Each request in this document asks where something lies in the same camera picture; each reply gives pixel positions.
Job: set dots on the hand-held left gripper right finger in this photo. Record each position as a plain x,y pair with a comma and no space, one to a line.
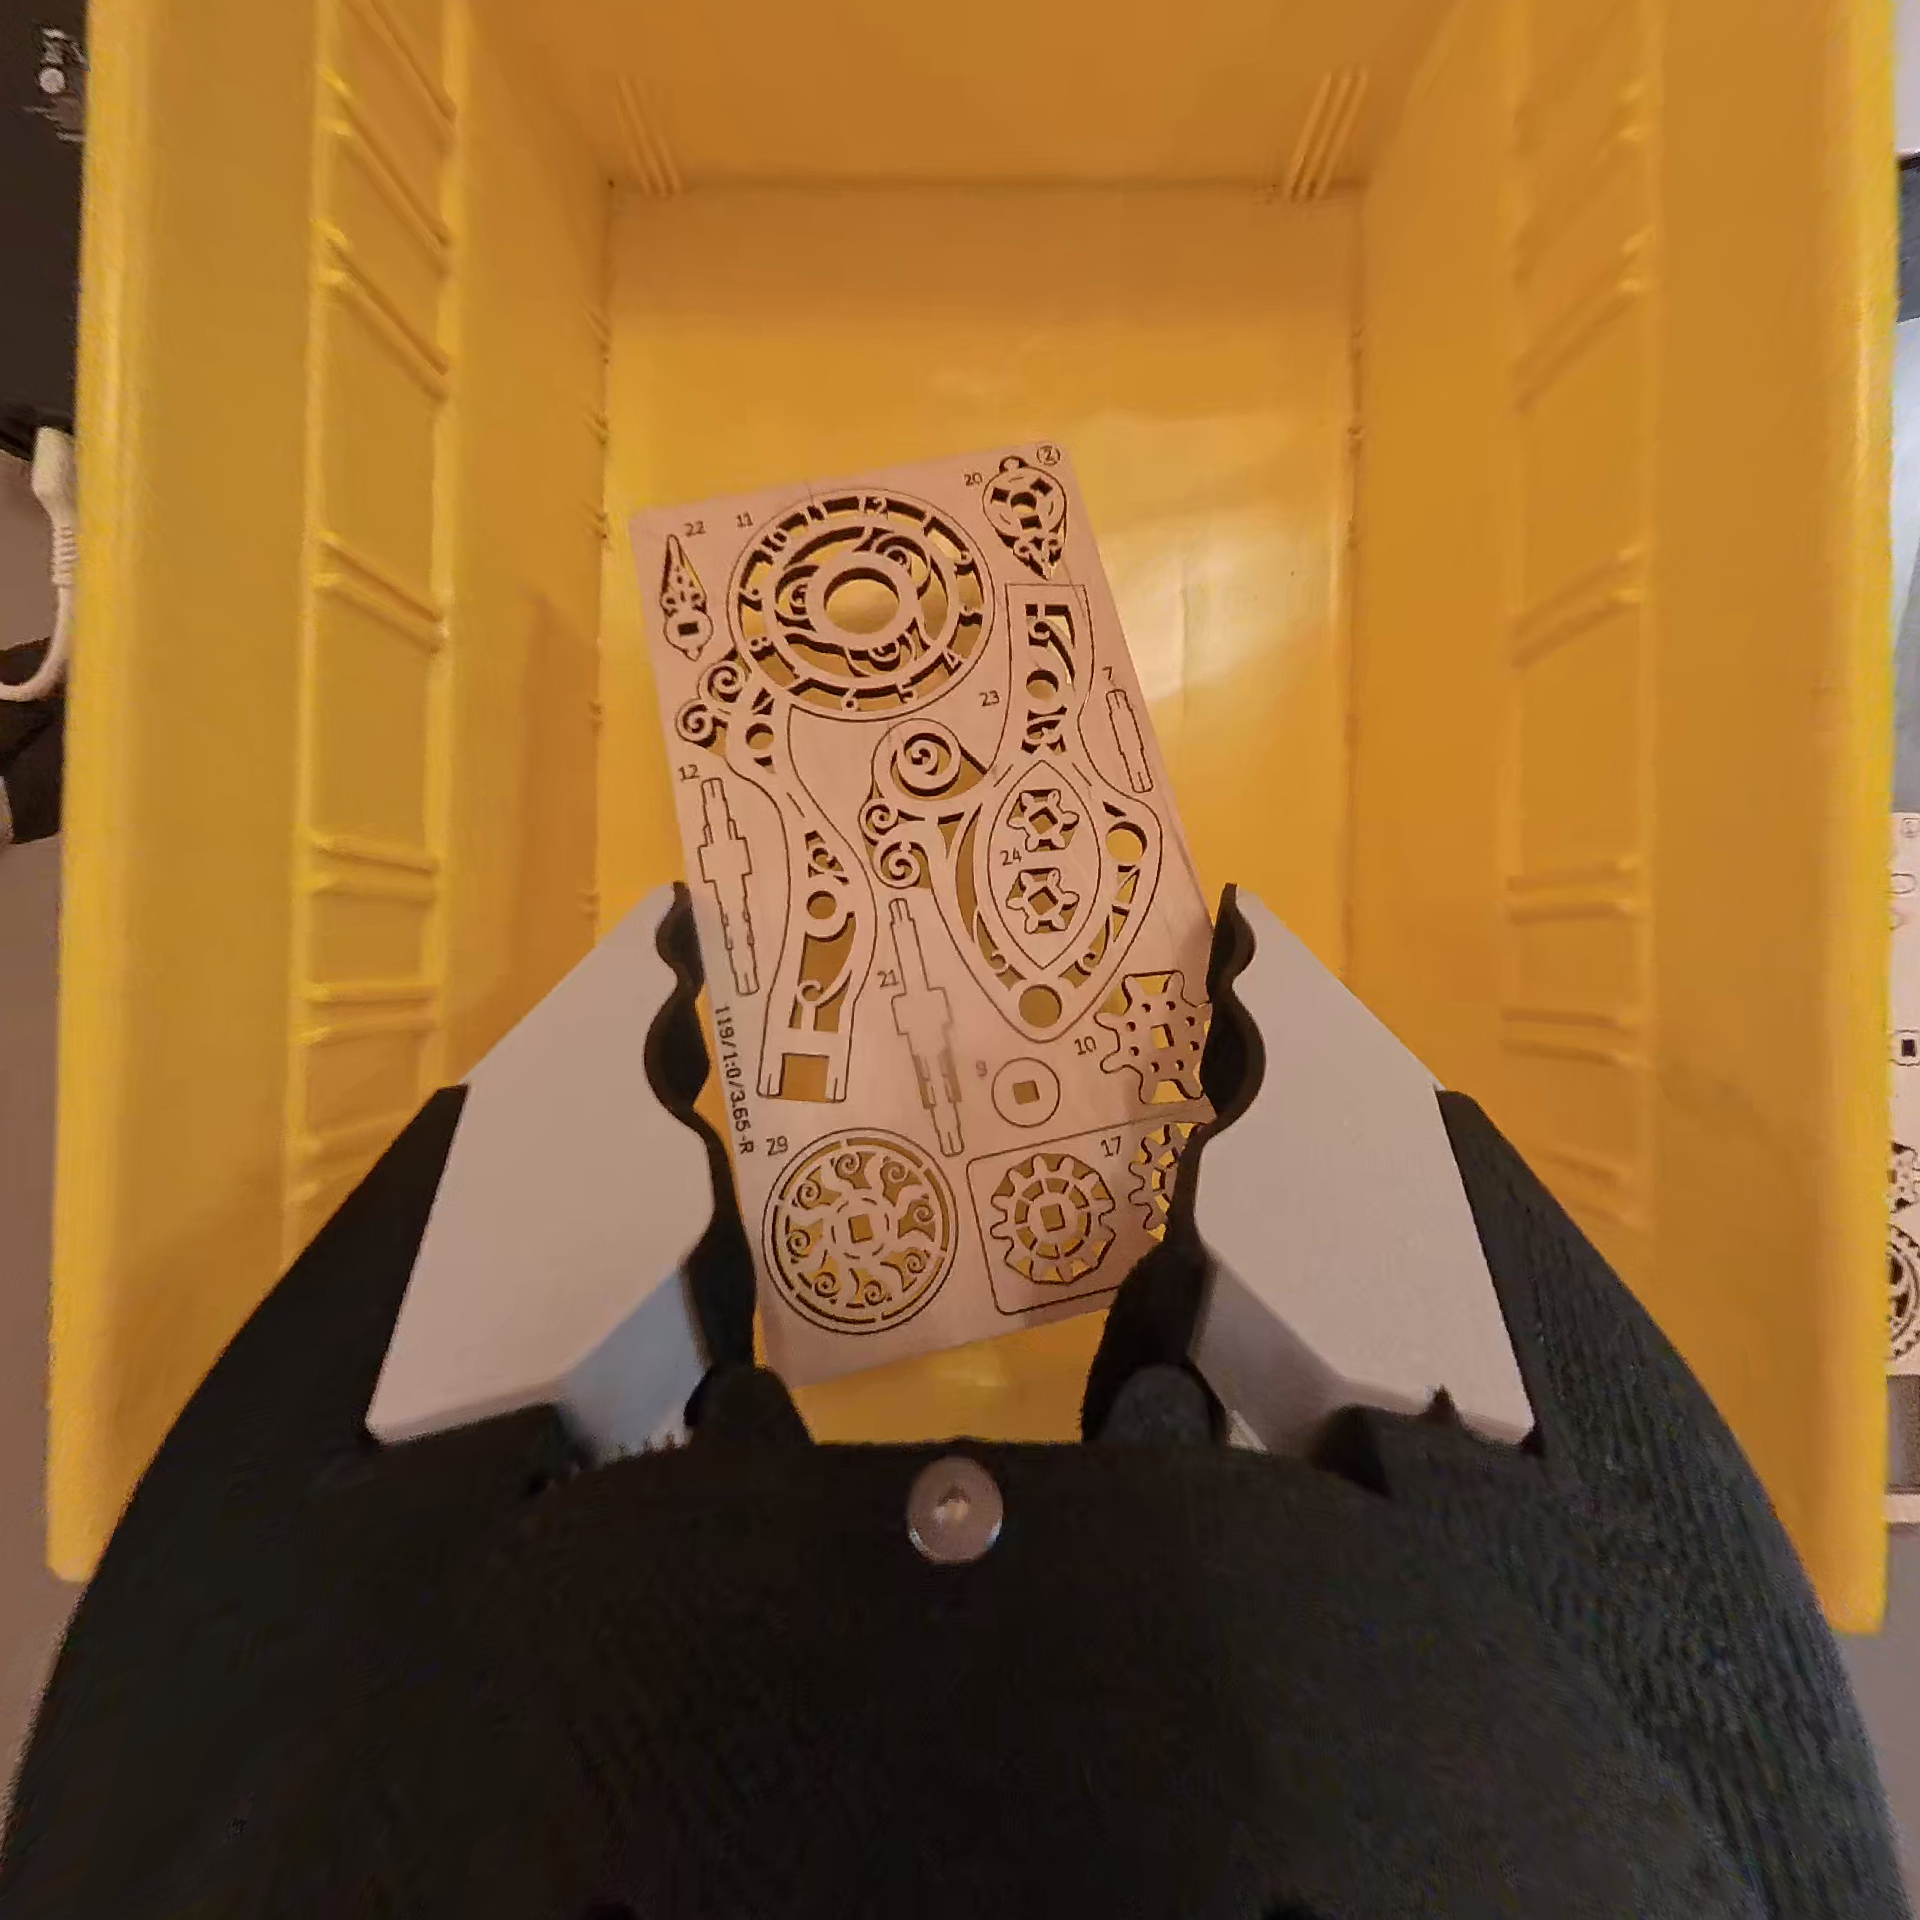
1349,1200

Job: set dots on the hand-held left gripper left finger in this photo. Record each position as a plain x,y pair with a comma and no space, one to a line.
523,1200

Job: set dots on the yellow plastic bin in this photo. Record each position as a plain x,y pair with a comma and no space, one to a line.
974,301

